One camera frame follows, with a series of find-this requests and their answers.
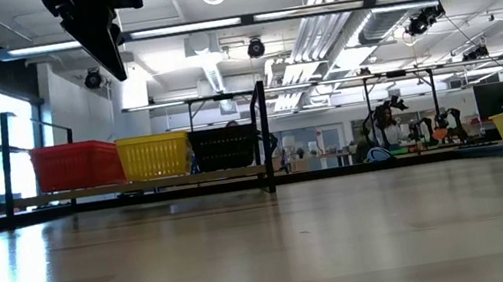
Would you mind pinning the linear ceiling light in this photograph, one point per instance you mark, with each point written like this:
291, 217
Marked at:
185, 28

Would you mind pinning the black metal workstation frame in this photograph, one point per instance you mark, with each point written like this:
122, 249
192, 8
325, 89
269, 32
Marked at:
395, 73
223, 97

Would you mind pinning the person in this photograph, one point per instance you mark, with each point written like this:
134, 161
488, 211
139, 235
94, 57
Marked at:
231, 124
389, 133

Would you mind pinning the black monitor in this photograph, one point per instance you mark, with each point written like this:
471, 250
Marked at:
499, 96

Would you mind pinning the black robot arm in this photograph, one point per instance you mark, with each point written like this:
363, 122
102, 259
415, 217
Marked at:
396, 103
420, 127
455, 121

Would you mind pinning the black plastic mesh basket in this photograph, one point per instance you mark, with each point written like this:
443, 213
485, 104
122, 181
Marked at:
221, 129
222, 134
225, 154

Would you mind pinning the orange object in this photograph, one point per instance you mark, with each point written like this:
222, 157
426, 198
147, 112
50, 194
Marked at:
440, 134

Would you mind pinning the black metal shelf end frame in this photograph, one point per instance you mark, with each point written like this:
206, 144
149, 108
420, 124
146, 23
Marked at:
8, 164
270, 158

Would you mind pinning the blue and white object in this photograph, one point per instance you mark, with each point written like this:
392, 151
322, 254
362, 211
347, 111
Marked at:
378, 155

